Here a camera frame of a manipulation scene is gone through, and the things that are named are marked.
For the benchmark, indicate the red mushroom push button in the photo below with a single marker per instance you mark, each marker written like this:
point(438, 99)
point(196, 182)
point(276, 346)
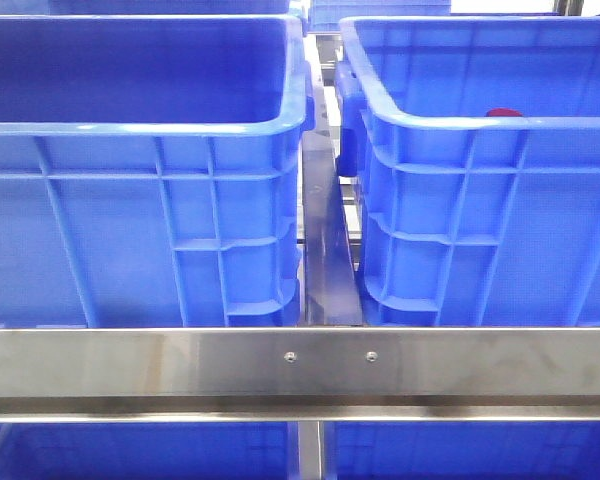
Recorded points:
point(503, 112)

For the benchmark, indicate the large blue crate right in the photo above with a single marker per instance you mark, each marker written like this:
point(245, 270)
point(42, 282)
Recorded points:
point(468, 220)

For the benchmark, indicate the large blue crate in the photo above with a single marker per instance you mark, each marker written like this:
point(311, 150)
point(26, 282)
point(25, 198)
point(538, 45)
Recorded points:
point(148, 170)
point(468, 220)

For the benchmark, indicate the large blue crate left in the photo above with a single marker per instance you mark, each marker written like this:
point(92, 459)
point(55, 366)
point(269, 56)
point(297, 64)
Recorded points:
point(148, 170)

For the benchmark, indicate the lower blue crate right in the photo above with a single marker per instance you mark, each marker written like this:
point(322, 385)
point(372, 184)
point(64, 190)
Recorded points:
point(465, 450)

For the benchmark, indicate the far blue crate right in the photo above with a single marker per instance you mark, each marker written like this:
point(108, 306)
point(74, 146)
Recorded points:
point(324, 16)

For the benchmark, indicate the lower blue crate left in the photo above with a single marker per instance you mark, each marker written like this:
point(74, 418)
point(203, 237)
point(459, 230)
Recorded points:
point(149, 451)

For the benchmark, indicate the far blue crate left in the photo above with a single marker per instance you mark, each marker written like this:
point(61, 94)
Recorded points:
point(151, 7)

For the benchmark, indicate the steel centre divider rail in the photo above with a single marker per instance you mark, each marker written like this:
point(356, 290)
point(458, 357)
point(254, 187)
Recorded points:
point(330, 293)

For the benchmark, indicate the steel vertical rack post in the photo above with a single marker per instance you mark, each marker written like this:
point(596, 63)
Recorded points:
point(311, 450)

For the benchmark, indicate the steel rack front rail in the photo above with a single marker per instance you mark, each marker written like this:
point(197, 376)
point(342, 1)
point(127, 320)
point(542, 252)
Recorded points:
point(303, 373)

